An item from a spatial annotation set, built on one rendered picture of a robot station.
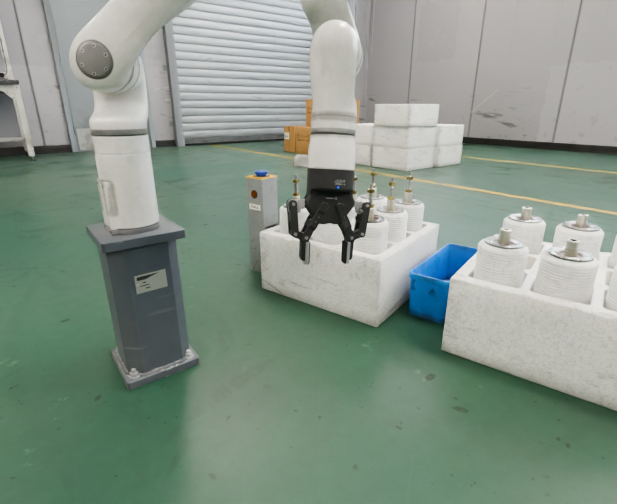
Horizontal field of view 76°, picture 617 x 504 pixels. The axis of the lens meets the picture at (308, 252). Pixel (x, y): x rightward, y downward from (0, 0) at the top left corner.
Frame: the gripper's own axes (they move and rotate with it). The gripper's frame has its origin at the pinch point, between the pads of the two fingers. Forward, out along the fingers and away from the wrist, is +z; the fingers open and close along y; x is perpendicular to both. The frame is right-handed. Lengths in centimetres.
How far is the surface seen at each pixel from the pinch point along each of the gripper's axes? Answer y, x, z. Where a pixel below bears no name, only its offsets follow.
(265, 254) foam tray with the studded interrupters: -1, 51, 11
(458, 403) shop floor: 25.8, -5.4, 27.3
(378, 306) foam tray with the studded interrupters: 21.9, 22.4, 18.1
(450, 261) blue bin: 56, 43, 12
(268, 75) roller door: 90, 581, -149
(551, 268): 43.6, -3.9, 2.2
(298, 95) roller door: 144, 606, -128
